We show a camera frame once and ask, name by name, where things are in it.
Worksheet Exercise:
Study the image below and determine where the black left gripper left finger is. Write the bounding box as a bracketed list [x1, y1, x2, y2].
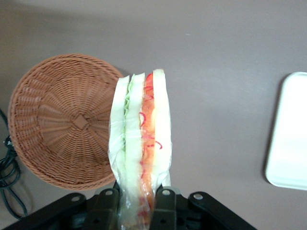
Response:
[85, 188, 120, 230]

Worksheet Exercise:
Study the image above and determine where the round brown wicker basket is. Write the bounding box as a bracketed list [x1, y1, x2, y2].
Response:
[7, 54, 126, 191]

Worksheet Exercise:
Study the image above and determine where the cream plastic tray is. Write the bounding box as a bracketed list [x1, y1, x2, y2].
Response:
[264, 71, 307, 191]

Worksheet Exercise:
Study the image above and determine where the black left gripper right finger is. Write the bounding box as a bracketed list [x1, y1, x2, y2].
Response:
[152, 188, 178, 230]

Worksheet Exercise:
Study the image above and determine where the black table cable with knot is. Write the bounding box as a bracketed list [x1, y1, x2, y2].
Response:
[0, 107, 27, 220]

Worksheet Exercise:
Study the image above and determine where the triangular sandwich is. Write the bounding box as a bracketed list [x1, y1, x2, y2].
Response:
[107, 68, 174, 230]

